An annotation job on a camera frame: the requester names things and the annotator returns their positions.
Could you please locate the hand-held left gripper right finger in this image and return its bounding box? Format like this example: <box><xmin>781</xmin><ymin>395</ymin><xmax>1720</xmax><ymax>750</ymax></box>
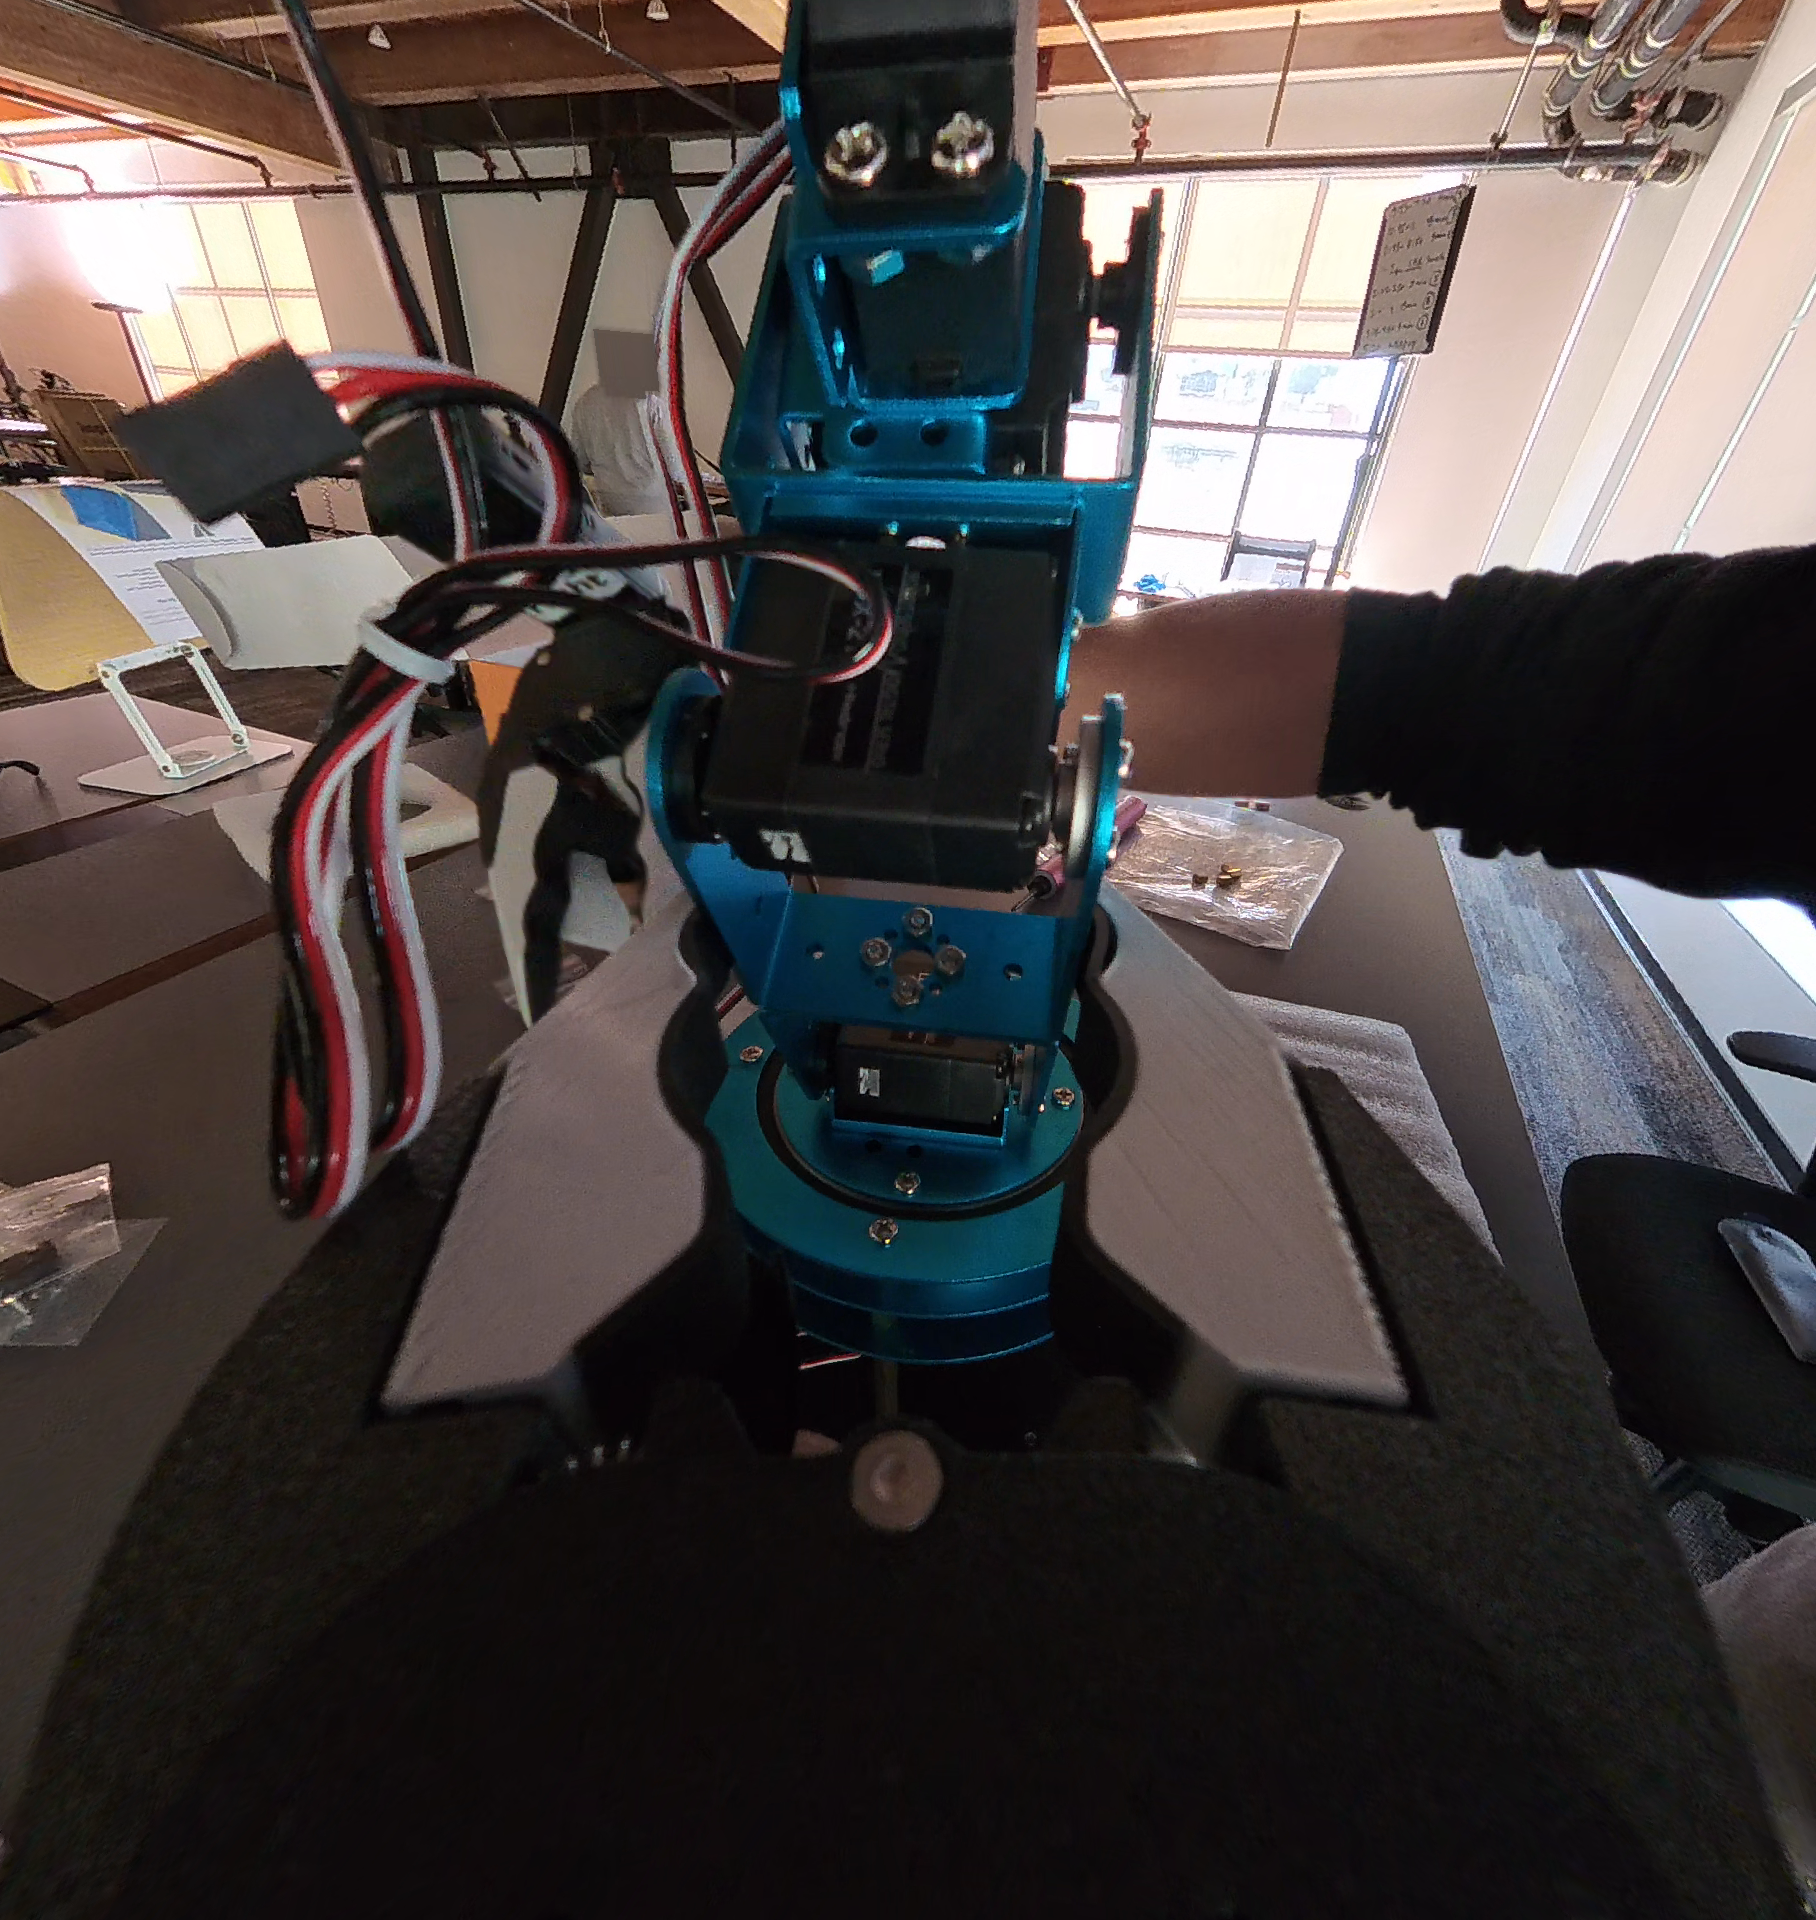
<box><xmin>1069</xmin><ymin>904</ymin><xmax>1414</xmax><ymax>1452</ymax></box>

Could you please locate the clear bag of black parts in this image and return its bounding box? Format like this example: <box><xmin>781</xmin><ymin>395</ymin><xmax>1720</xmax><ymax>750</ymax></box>
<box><xmin>0</xmin><ymin>1164</ymin><xmax>170</xmax><ymax>1361</ymax></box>

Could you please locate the dark desk with wooden rim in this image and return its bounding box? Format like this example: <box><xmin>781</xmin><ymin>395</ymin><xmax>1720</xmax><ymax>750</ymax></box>
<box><xmin>0</xmin><ymin>693</ymin><xmax>493</xmax><ymax>1029</ymax></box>

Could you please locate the teal blue object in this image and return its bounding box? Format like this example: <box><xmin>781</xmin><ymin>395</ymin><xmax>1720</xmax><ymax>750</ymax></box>
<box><xmin>359</xmin><ymin>0</ymin><xmax>1167</xmax><ymax>1371</ymax></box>

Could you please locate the white foam sheet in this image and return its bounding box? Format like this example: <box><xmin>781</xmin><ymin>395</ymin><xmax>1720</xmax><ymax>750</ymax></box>
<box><xmin>1230</xmin><ymin>989</ymin><xmax>1505</xmax><ymax>1269</ymax></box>

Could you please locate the clear plastic wrap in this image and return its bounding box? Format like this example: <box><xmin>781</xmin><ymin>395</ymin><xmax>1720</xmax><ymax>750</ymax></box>
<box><xmin>1107</xmin><ymin>800</ymin><xmax>1348</xmax><ymax>955</ymax></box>

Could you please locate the paper note sheet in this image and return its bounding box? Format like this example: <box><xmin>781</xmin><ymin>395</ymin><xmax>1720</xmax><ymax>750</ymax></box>
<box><xmin>1351</xmin><ymin>184</ymin><xmax>1479</xmax><ymax>363</ymax></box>

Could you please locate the tan roller blind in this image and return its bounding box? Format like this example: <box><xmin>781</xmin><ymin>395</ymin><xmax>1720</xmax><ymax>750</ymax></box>
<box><xmin>1386</xmin><ymin>29</ymin><xmax>1816</xmax><ymax>579</ymax></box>

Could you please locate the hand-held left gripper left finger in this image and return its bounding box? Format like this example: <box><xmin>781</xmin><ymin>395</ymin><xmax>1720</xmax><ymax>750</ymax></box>
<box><xmin>380</xmin><ymin>899</ymin><xmax>731</xmax><ymax>1416</ymax></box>

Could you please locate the bundle of ceiling pipes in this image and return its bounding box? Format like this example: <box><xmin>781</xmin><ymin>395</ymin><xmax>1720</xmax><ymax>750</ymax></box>
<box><xmin>1498</xmin><ymin>0</ymin><xmax>1738</xmax><ymax>181</ymax></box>

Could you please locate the black cable connector block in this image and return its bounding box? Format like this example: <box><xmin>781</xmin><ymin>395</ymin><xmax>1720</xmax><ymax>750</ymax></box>
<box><xmin>111</xmin><ymin>343</ymin><xmax>364</xmax><ymax>523</ymax></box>

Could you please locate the white foam ring piece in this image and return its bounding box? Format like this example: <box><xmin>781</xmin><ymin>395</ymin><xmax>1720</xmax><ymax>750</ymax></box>
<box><xmin>209</xmin><ymin>756</ymin><xmax>476</xmax><ymax>892</ymax></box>

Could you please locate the black swivel office chair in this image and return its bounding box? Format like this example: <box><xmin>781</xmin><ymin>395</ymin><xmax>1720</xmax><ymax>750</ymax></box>
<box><xmin>1556</xmin><ymin>1031</ymin><xmax>1816</xmax><ymax>1521</ymax></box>

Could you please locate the orange cardboard box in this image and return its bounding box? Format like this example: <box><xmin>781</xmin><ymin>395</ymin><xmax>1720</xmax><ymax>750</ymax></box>
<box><xmin>155</xmin><ymin>511</ymin><xmax>730</xmax><ymax>754</ymax></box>

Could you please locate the multi-pane window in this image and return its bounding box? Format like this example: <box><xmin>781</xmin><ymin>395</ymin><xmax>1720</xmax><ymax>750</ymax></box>
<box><xmin>1064</xmin><ymin>179</ymin><xmax>1417</xmax><ymax>595</ymax></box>

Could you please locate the grey flat device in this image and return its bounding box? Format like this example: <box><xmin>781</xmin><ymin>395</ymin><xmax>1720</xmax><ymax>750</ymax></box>
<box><xmin>1715</xmin><ymin>1216</ymin><xmax>1816</xmax><ymax>1371</ymax></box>

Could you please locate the white cable tie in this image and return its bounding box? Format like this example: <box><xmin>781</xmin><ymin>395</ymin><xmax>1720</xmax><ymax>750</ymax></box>
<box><xmin>349</xmin><ymin>616</ymin><xmax>462</xmax><ymax>694</ymax></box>

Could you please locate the person's right forearm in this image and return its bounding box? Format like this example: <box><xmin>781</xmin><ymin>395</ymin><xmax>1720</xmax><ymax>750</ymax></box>
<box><xmin>1069</xmin><ymin>527</ymin><xmax>1816</xmax><ymax>962</ymax></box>

